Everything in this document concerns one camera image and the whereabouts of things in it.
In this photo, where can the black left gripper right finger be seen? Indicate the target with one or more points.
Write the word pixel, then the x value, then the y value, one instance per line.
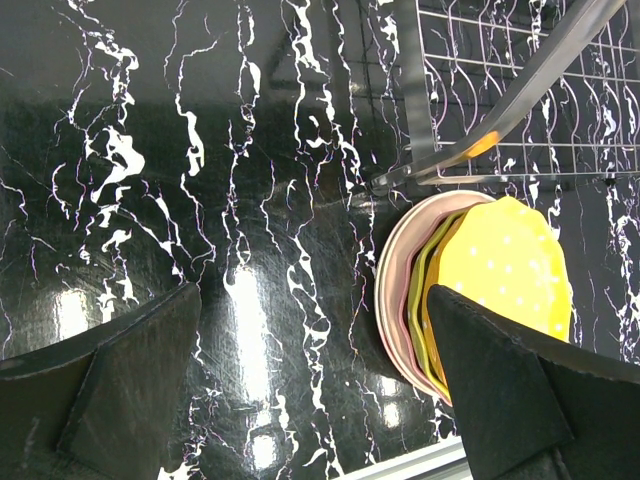
pixel 528 406

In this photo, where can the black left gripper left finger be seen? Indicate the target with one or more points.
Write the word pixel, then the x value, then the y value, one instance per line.
pixel 101 404

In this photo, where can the yellow wavy plate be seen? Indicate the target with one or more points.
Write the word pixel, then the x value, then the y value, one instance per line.
pixel 422 338

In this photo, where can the orange polka dot plate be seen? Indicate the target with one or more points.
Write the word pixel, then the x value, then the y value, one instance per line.
pixel 504 256

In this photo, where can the pink bottom plate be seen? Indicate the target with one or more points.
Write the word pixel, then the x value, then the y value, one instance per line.
pixel 393 276

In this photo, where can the aluminium front rail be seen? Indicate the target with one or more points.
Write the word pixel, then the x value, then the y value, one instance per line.
pixel 443 460

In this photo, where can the steel wire dish rack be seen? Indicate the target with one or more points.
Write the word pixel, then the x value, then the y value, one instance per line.
pixel 583 21

